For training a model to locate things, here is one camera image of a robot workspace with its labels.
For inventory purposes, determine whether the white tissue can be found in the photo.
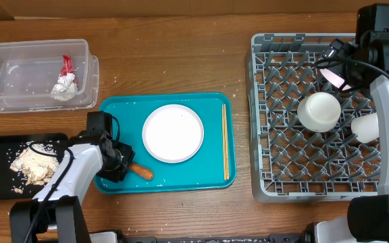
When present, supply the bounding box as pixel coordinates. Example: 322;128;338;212
51;73;78;101

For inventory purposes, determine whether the grey dishwasher rack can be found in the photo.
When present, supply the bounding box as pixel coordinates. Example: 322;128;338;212
246;33;381;203

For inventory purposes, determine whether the white cup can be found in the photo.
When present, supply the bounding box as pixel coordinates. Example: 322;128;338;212
351;113;380;143

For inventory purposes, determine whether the black tray bin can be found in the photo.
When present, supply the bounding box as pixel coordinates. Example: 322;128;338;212
0;133;68;200

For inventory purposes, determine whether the white saucer bowl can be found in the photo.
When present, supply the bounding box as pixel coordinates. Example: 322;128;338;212
297;92;342;132

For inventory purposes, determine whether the cardboard back panel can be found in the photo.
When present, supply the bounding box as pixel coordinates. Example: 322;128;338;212
0;0;376;20

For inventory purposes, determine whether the red snack wrapper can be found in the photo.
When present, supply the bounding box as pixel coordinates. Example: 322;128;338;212
59;55;74;76

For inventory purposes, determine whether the wooden chopstick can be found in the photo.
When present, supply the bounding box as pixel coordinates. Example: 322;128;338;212
224;105;230;180
221;104;227;181

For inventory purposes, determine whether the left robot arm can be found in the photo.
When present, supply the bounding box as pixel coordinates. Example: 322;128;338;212
9;111;134;243

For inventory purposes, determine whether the orange carrot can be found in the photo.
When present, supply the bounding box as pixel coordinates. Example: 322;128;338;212
129;163;154;181

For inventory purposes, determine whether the peanut shells and rice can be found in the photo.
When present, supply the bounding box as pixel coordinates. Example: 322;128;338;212
9;142;59;194

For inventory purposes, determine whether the pink bowl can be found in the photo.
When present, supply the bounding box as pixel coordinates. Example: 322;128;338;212
320;68;351;91

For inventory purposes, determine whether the teal serving tray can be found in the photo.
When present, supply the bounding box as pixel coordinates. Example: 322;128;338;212
95;92;237;194

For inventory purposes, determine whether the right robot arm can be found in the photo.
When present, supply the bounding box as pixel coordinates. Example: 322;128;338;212
304;3;389;242

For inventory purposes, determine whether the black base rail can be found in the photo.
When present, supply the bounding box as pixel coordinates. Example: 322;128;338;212
89;231;303;243

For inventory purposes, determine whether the clear plastic bin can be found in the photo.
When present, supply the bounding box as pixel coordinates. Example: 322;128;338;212
0;39;99;113

